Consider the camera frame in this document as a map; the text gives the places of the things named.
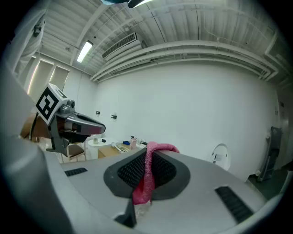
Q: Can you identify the pink wiping cloth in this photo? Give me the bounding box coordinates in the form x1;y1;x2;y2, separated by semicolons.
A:
132;141;180;205

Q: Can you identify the window with white blinds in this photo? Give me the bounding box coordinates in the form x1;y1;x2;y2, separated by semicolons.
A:
27;57;70;96

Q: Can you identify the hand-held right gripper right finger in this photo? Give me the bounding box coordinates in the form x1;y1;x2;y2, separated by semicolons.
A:
135;150;267;234

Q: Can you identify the brown cushioned wooden chair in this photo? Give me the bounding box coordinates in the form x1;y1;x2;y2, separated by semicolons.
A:
60;139;87;163

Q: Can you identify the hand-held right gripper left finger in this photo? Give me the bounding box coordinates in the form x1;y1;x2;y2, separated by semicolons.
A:
60;148;147;234

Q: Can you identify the ceiling tube light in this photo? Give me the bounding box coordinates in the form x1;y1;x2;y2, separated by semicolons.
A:
76;40;94;64
128;0;153;9

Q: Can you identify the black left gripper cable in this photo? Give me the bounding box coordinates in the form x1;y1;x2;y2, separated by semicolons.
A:
29;113;39;140

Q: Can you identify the white door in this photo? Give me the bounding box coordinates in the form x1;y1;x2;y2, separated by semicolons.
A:
276;89;293;170

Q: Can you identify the person's left hand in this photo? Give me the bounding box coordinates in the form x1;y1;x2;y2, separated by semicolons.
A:
57;118;80;134

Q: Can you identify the person's white shirt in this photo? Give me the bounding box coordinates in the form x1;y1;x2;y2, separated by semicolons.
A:
13;6;46;74

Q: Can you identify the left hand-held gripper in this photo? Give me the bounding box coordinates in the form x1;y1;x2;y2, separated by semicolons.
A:
35;83;107;153

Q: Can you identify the large cardboard box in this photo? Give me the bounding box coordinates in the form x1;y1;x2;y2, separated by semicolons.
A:
98;143;144;160

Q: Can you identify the white smart toilet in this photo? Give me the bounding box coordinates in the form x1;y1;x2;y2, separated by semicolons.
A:
208;143;231;171

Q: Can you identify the white ceiling air conditioner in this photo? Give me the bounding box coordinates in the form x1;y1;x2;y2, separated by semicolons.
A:
101;32;138;61

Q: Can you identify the white round table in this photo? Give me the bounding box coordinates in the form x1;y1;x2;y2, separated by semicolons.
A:
87;137;119;160

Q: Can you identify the gray metal stand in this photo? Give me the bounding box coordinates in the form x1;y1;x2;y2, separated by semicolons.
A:
255;126;284;183

